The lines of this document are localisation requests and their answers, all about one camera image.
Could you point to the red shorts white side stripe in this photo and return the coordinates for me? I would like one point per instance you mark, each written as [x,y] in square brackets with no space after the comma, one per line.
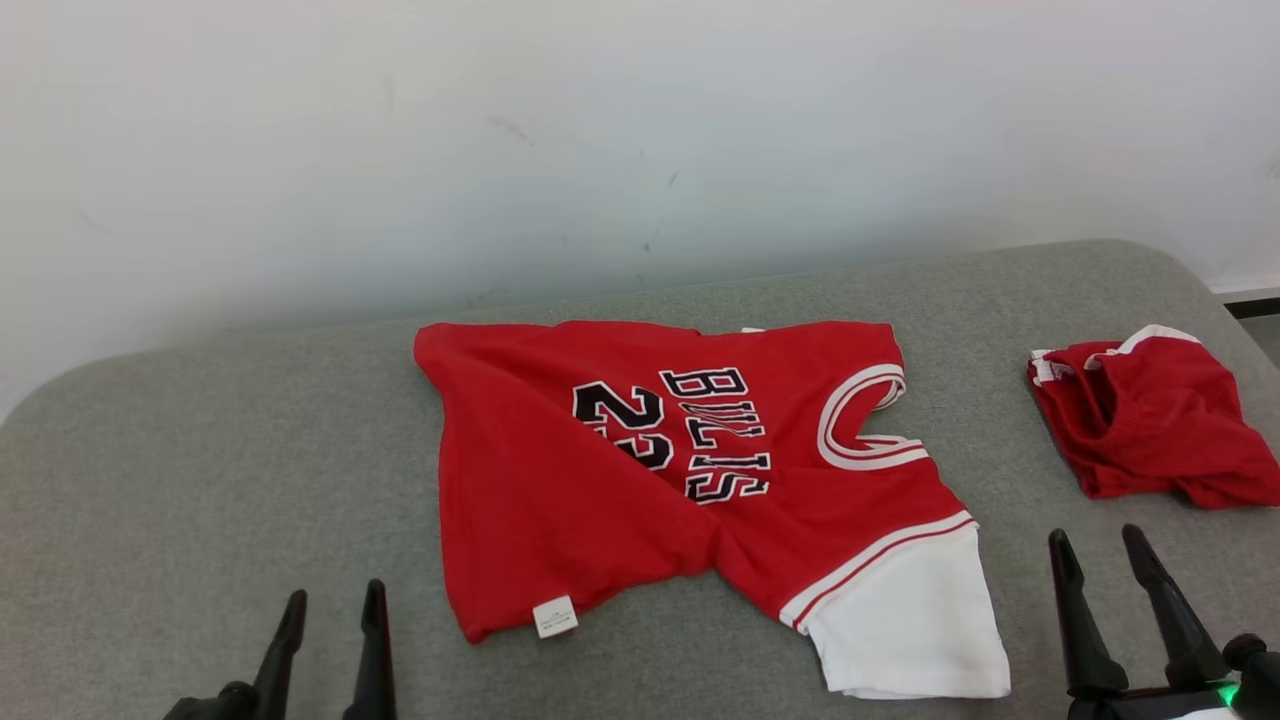
[1160,430]

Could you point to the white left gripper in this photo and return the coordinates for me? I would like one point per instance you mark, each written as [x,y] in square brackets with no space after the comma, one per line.
[220,705]

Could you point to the red Bulls jersey white sleeves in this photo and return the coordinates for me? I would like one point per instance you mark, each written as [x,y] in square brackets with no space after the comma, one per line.
[560,520]

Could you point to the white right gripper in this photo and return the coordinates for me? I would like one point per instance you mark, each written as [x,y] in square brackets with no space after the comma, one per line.
[1150,708]

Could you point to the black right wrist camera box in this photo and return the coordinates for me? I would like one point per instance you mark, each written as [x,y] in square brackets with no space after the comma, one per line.
[1260,680]

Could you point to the white wall baseboard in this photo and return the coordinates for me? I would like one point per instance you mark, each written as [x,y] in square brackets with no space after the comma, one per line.
[1250,295]

